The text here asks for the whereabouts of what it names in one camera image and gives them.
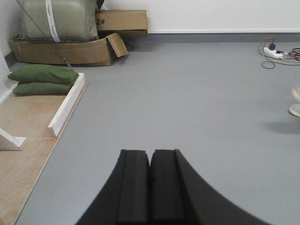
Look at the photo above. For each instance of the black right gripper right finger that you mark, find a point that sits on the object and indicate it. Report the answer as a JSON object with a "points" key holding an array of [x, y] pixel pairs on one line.
{"points": [[180, 196]]}

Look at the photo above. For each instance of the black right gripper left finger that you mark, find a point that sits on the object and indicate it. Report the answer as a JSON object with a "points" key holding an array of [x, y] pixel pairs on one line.
{"points": [[123, 200]]}

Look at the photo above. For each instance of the plywood base board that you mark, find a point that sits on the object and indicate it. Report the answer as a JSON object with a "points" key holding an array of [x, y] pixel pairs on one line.
{"points": [[29, 117]]}

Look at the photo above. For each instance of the lower far green sandbag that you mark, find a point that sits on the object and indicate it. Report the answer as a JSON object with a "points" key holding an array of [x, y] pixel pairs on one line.
{"points": [[41, 88]]}

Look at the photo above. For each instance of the green sandbag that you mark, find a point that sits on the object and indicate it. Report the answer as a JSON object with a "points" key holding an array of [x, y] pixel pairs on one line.
{"points": [[41, 88], [43, 73]]}

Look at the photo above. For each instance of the open brown cardboard box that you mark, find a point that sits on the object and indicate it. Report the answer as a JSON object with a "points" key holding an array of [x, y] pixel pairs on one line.
{"points": [[94, 53]]}

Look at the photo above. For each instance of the upper far green sandbag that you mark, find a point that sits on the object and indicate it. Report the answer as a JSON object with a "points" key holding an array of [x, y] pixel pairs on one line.
{"points": [[43, 73]]}

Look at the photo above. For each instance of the white power strip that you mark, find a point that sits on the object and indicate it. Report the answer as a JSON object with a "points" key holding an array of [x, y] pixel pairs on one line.
{"points": [[272, 53]]}

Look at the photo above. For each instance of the labelled cardboard box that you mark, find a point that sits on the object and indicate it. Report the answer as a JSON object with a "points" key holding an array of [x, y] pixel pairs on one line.
{"points": [[127, 23]]}

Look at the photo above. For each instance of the large green woven sack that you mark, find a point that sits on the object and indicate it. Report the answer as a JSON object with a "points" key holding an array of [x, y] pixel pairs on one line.
{"points": [[59, 20]]}

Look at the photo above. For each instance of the white far edge rail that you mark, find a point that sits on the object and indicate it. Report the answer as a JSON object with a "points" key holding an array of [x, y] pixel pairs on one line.
{"points": [[67, 107]]}

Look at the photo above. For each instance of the white far brace frame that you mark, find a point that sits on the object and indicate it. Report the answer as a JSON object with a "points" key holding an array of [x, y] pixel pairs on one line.
{"points": [[9, 142]]}

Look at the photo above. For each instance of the white wall panel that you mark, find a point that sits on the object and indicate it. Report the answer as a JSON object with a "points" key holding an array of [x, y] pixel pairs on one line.
{"points": [[6, 85]]}

